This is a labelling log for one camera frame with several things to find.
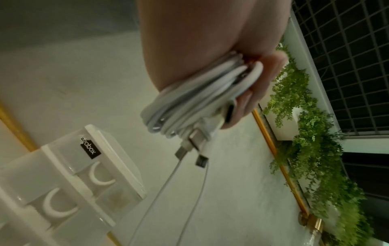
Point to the person's left hand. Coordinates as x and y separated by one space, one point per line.
194 33

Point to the clear plastic organizer box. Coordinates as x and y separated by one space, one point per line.
70 189

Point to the green hanging fern plant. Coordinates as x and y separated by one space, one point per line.
313 149

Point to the white planter box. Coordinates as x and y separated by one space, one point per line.
288 127

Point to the white window frame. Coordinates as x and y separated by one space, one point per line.
307 72

